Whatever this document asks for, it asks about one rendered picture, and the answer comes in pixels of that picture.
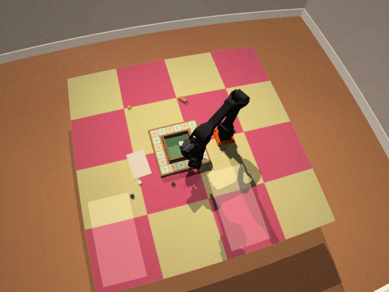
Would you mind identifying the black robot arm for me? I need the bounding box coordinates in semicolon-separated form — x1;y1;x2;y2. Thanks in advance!
181;89;250;160

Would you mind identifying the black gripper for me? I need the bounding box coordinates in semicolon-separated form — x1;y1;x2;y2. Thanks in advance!
188;146;206;169

